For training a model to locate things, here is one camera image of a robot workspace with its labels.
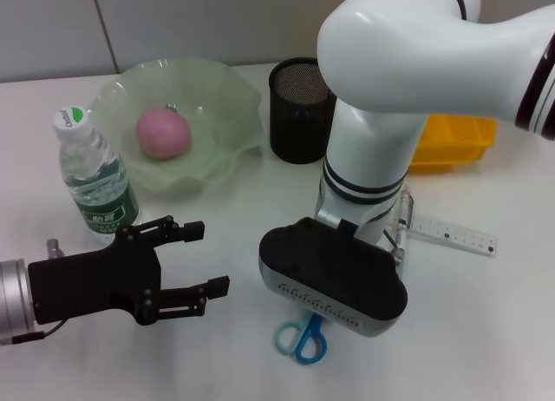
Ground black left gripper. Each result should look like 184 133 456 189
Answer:
27 216 231 327

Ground clear plastic ruler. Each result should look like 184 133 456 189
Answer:
396 214 499 260

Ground pink toy peach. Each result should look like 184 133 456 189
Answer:
135 105 193 161

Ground green wavy glass fruit plate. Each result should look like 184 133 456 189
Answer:
88 57 265 201

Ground silver white pen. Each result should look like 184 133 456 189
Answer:
392 190 415 280

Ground blue scissors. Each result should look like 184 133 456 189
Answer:
273 312 329 365

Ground yellow plastic bin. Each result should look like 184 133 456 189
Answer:
409 114 499 175

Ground left arm grey cable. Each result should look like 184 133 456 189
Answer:
10 238 67 345

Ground black mesh pen holder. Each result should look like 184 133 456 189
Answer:
267 56 338 165

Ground clear green-label water bottle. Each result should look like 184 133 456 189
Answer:
51 106 142 246

